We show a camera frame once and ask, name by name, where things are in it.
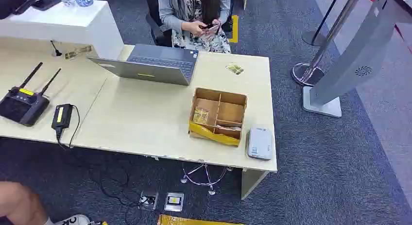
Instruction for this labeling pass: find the black power cable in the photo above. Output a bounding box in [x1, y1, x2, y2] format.
[56, 105, 81, 150]

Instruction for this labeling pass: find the chrome chair base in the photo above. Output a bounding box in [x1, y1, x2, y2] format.
[180, 162, 233, 196]

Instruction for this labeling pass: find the black flat device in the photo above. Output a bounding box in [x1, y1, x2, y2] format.
[31, 0, 61, 11]

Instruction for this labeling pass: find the white shoe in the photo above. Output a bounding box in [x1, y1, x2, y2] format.
[52, 214, 92, 225]

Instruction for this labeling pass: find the person seated at desk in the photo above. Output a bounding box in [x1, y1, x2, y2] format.
[157, 0, 232, 54]

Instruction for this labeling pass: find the person's leg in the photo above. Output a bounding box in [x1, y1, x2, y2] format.
[0, 181, 50, 225]

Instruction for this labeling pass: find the small black stub antenna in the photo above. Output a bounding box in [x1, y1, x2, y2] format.
[50, 40, 63, 58]

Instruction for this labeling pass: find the grey laptop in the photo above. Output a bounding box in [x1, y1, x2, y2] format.
[86, 44, 199, 87]

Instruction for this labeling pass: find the gold patterned card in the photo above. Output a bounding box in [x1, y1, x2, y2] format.
[192, 107, 210, 125]
[225, 63, 245, 76]

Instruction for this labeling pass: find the black bag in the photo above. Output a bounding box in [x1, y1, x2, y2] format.
[0, 0, 36, 20]

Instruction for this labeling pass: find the white counter cabinet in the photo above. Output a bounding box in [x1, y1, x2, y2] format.
[0, 0, 125, 60]

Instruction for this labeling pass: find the black office chair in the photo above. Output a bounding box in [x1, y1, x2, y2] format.
[144, 0, 173, 48]

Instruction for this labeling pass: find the black power adapter yellow label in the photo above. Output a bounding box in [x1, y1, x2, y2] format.
[51, 103, 74, 138]

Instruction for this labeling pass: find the black stanchion post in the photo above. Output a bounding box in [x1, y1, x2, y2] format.
[301, 0, 343, 47]

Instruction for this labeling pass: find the silver floor socket plate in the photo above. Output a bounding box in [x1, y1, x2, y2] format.
[164, 192, 185, 213]

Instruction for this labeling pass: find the white card reader device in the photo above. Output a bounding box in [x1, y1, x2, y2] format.
[247, 126, 274, 161]

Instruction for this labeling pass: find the black remote controller with antennas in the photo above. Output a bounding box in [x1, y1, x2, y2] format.
[0, 62, 62, 127]

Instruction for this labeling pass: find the pale desk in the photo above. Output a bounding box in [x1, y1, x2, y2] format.
[0, 36, 278, 201]

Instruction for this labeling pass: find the yellow package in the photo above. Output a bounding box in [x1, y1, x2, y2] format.
[157, 214, 246, 225]

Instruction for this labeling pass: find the wooden compartment box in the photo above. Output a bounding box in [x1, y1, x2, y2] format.
[188, 87, 248, 148]

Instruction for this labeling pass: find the grey kiosk stand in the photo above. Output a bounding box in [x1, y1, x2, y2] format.
[302, 0, 412, 118]

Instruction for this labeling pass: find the gold sticker label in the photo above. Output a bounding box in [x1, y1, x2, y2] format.
[64, 45, 93, 60]

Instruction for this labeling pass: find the chrome stanchion post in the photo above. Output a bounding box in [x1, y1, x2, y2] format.
[291, 0, 362, 87]

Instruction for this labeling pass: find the open floor socket box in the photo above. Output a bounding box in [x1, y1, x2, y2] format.
[138, 190, 159, 211]

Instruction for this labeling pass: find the pale card in box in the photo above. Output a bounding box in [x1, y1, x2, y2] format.
[215, 124, 242, 132]

